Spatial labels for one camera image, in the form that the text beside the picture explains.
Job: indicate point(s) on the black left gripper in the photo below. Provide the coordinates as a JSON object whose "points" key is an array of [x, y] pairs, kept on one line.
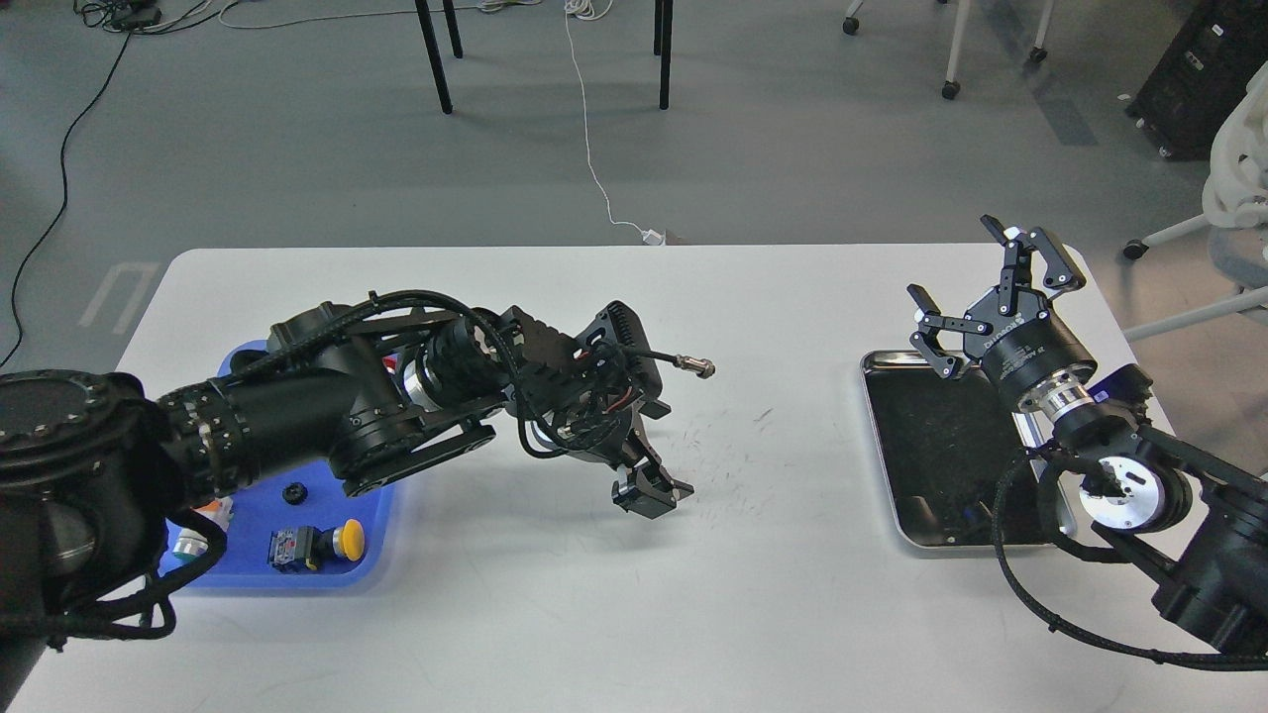
{"points": [[643, 485]]}

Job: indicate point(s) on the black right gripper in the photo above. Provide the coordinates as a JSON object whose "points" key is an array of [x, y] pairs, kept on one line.
{"points": [[1015, 352]]}

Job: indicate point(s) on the small black gear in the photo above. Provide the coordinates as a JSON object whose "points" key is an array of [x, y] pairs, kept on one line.
{"points": [[294, 493]]}

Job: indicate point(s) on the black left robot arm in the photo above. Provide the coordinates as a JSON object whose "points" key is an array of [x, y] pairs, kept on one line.
{"points": [[104, 488]]}

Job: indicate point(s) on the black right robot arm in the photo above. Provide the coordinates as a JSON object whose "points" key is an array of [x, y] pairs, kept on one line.
{"points": [[1113, 488]]}

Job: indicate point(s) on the metal tray with black mat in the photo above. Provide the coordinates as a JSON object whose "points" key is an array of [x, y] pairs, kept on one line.
{"points": [[944, 446]]}

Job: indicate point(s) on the white chair base with casters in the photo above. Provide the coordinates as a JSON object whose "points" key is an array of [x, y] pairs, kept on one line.
{"points": [[951, 87]]}

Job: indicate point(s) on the white office chair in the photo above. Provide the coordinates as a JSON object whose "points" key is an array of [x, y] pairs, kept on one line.
{"points": [[1234, 211]]}

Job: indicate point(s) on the blue plastic tray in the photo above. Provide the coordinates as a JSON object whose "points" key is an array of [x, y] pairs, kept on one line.
{"points": [[260, 510]]}

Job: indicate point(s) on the black equipment case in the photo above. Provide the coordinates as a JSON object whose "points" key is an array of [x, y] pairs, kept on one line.
{"points": [[1201, 77]]}

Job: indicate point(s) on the yellow push button switch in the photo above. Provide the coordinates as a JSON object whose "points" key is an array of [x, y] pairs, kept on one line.
{"points": [[307, 548]]}

